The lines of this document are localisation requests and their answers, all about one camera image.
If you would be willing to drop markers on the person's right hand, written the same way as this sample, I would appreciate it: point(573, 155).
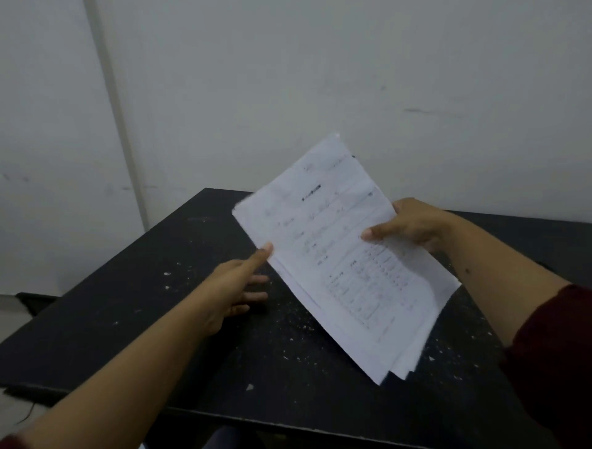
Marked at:
point(418, 224)

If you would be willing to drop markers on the person's left hand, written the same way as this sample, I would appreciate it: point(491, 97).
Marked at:
point(226, 287)

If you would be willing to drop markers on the person's right thumb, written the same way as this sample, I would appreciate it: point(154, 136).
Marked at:
point(380, 230)

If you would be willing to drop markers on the person's left thumb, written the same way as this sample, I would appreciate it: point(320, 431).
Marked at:
point(260, 258)

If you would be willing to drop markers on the person's left middle finger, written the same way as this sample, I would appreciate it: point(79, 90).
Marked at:
point(255, 297)

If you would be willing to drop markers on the stack of white printed papers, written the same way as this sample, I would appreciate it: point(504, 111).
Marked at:
point(342, 259)

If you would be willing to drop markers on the person's right forearm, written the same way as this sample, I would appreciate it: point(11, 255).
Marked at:
point(499, 282)

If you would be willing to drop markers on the person's left forearm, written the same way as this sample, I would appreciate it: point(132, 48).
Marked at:
point(125, 374)

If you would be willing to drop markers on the dark red shirt sleeve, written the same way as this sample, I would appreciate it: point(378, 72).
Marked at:
point(10, 443)
point(552, 365)

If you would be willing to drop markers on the black flat board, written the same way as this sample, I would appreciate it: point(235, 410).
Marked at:
point(36, 303)

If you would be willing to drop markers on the white wall conduit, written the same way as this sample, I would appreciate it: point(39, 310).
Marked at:
point(118, 115)

